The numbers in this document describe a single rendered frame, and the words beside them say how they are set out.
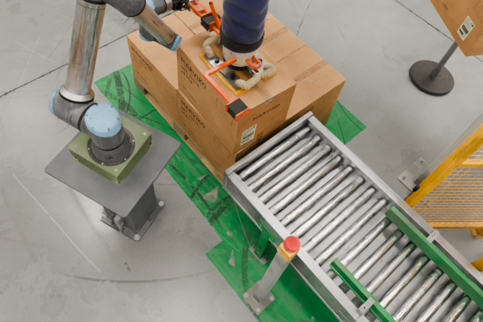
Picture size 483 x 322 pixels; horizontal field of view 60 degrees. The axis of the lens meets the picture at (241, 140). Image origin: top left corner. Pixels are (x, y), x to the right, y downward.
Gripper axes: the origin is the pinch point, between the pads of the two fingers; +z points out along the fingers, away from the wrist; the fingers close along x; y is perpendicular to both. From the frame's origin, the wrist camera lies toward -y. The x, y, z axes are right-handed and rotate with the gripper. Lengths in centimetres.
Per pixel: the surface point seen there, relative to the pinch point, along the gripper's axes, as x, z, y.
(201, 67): -22.7, -16.8, 32.2
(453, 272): -43, 4, 199
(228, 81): -19, -16, 50
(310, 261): -61, -38, 141
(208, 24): -4.0, -6.8, 21.9
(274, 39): -36, 75, 27
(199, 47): -20.1, -7.1, 21.0
